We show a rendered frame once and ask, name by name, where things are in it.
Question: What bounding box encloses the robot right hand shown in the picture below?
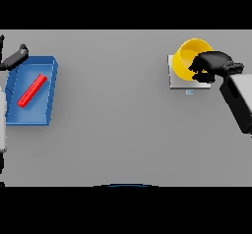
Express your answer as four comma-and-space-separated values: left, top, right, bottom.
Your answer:
188, 50, 245, 85

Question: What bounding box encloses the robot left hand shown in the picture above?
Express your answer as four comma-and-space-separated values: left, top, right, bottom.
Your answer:
0, 34, 30, 72

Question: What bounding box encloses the yellow bowl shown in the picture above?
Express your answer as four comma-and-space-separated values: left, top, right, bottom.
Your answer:
172, 37, 215, 82

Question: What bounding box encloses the pale square measuring scale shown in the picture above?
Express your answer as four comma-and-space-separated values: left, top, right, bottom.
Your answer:
166, 54, 213, 90

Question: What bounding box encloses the red beaker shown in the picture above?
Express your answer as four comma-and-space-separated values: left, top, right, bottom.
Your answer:
17, 73, 48, 109

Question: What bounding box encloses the blue tray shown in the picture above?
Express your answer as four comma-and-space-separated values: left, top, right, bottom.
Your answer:
5, 55, 59, 127

